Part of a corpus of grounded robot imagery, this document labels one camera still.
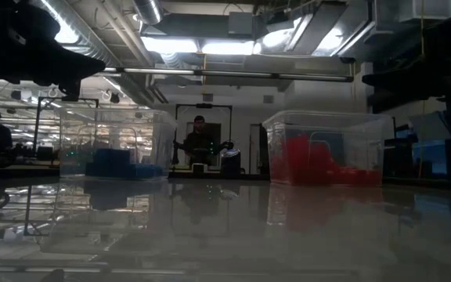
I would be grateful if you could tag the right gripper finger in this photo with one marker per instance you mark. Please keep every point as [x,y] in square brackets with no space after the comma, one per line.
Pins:
[401,80]

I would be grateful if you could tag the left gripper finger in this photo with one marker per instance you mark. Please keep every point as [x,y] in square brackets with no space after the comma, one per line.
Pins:
[69,89]
[78,64]

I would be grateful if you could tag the red toy building block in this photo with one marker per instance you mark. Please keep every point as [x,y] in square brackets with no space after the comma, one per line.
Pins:
[360,177]
[307,160]

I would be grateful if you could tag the white hanging panel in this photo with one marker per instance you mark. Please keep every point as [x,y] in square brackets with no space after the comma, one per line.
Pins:
[429,9]

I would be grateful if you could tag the clear plastic bin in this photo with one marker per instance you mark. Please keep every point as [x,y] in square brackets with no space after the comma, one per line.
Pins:
[327,125]
[116,133]

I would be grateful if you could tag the ceiling light panel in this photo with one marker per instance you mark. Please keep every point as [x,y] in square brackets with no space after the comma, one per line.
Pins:
[170,45]
[227,47]

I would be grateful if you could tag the horizontal metal rig bar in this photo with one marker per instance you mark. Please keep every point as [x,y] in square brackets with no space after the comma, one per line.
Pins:
[229,73]

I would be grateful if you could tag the white textured table mat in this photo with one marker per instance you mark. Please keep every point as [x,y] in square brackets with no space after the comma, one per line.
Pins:
[249,235]

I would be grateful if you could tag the black camera rig frame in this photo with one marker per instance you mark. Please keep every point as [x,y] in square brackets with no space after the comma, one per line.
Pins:
[88,100]

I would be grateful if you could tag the silver ceiling duct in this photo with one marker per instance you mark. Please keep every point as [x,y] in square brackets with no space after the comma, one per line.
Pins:
[149,9]

